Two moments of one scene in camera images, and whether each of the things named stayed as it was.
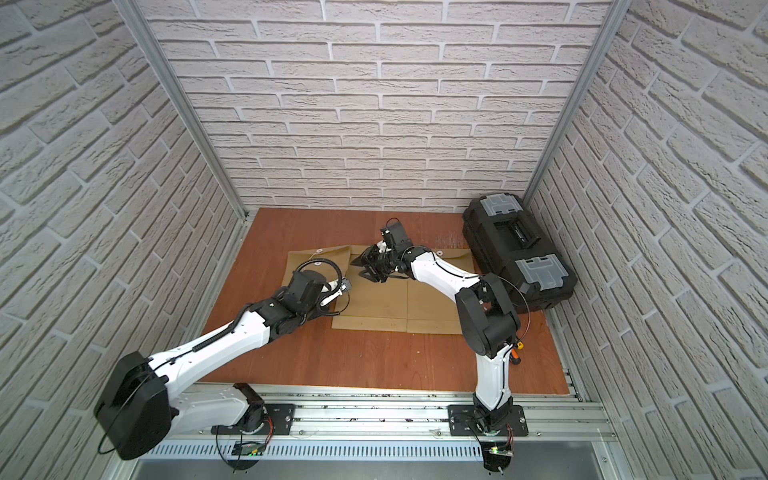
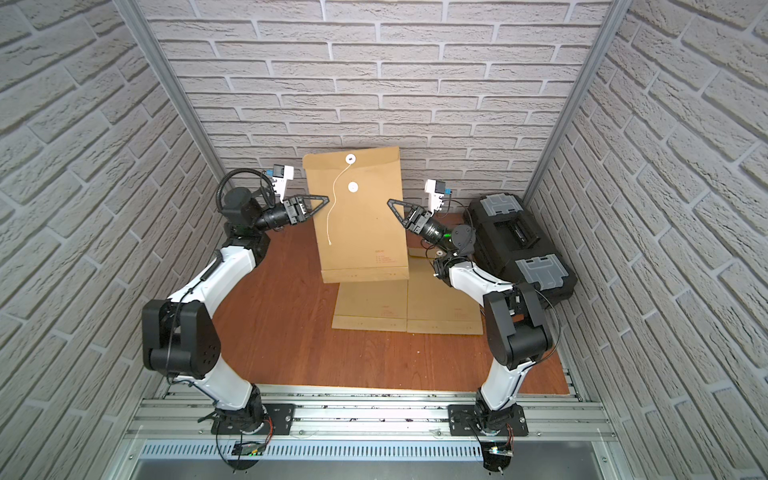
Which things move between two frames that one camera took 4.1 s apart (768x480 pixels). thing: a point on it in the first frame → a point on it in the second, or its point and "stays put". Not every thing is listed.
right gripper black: x=368 y=257 → x=419 y=219
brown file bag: x=340 y=255 → x=360 y=237
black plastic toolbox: x=503 y=239 stays put
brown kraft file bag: x=430 y=311 stays put
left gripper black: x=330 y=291 → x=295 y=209
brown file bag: x=373 y=305 stays put
